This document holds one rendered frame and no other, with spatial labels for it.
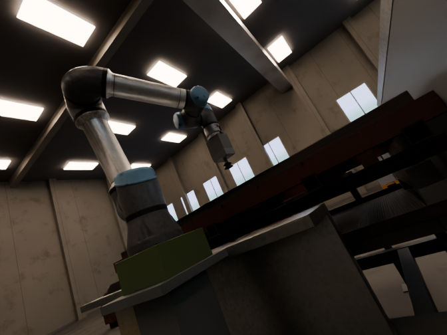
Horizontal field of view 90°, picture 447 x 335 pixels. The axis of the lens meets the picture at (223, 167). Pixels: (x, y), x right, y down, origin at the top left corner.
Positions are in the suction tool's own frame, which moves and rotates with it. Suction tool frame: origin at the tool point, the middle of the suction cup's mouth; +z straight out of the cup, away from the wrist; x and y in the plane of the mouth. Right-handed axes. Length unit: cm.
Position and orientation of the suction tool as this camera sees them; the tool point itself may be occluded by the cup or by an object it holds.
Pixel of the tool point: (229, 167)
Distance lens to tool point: 98.2
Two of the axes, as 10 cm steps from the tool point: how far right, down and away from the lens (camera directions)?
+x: -6.6, 0.8, -7.5
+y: -6.5, 4.4, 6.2
